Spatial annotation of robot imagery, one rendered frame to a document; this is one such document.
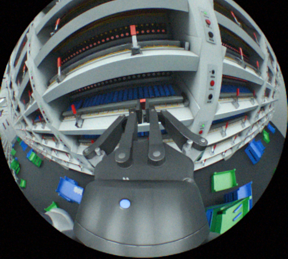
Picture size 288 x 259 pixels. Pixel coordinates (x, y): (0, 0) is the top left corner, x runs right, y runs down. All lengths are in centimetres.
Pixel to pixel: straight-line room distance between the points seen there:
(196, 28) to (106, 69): 26
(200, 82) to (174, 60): 9
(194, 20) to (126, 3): 17
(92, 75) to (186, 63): 24
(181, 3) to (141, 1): 10
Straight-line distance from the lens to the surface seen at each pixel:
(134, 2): 29
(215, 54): 30
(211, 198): 104
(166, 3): 30
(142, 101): 20
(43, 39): 63
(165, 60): 22
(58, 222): 71
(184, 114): 30
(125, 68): 22
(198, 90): 27
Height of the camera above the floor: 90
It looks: 31 degrees down
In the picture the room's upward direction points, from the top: 9 degrees counter-clockwise
